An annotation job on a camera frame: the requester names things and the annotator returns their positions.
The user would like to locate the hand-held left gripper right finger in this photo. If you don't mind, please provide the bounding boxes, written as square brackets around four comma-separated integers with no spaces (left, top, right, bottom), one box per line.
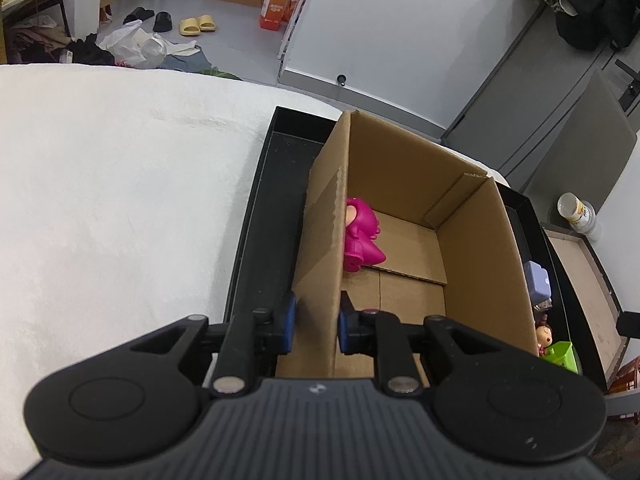
[336,290,511,395]

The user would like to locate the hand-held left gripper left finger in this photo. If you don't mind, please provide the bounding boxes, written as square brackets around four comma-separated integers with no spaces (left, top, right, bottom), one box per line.
[128,291,299,394]

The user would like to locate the black shallow tray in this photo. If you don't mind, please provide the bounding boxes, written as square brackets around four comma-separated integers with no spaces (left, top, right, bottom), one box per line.
[224,106,585,379]

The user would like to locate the brown cardboard box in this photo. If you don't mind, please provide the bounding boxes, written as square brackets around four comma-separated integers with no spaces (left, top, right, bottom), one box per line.
[276,109,542,379]

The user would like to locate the small doll figurine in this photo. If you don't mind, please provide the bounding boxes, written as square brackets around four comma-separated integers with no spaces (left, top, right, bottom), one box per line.
[534,323,555,357]

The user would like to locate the purple plastic toy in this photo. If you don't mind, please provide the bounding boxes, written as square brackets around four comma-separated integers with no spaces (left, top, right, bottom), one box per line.
[523,260,554,311]

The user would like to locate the green plastic container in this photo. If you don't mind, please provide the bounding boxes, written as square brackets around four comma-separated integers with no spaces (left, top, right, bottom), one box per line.
[542,341,579,375]

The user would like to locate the pink toy figurine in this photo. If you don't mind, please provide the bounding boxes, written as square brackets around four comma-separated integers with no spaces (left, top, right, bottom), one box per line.
[343,197,387,275]

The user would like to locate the wooden framed tray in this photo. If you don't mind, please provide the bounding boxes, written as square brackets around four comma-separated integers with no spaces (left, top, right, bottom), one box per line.
[542,223,629,392]

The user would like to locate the green leaf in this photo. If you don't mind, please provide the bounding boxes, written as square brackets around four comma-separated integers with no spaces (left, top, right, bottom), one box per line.
[200,65,244,82]

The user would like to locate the white plastic bottle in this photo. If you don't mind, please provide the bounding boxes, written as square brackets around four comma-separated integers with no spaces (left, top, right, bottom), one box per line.
[557,192,599,236]

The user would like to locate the grey cabinet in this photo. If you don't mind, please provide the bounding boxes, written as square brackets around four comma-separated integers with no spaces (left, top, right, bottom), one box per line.
[442,4,640,211]

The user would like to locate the blue grey jeans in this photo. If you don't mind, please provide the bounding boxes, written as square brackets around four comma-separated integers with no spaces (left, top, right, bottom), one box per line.
[162,45,214,74]

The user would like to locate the grey cabinet door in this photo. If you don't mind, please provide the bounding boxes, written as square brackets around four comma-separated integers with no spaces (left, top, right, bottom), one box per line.
[525,67,639,211]

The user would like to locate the white board panel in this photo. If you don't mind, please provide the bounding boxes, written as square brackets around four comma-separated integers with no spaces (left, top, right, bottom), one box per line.
[276,0,547,137]

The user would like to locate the orange cardboard box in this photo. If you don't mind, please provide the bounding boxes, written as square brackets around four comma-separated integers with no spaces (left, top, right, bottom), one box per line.
[258,0,296,31]

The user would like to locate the white plastic bag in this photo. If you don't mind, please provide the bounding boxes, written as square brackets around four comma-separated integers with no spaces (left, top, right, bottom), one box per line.
[97,19,169,69]

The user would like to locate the black cloth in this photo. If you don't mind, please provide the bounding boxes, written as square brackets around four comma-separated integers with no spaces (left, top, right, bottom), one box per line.
[67,33,116,66]

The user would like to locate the cluttered metal shelf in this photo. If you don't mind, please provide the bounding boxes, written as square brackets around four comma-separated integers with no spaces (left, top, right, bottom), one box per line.
[0,0,71,64]

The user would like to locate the pile of black jackets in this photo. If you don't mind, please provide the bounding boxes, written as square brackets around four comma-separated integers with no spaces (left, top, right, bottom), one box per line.
[515,0,640,52]

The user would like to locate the black door handle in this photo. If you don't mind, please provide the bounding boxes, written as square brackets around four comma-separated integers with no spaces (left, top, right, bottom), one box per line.
[615,59,640,112]

